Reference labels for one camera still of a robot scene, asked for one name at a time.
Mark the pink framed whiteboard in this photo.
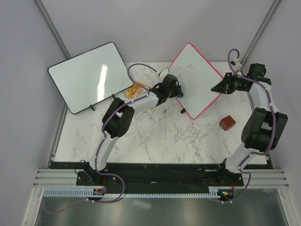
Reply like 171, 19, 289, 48
169, 43, 223, 120

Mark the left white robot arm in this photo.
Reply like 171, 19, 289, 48
76, 74, 183, 186

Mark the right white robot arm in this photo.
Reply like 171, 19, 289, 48
211, 64, 288, 186

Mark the black framed whiteboard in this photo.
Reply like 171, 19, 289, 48
48, 42, 133, 114

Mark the orange illustrated book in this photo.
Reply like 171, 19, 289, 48
124, 81, 151, 99

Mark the brown power adapter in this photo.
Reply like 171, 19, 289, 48
219, 115, 236, 131

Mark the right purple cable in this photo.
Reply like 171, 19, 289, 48
217, 48, 277, 204

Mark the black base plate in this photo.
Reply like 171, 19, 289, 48
49, 161, 275, 197

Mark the aluminium rail frame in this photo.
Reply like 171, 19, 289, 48
22, 98, 289, 226

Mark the white slotted cable duct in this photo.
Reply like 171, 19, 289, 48
43, 188, 220, 198

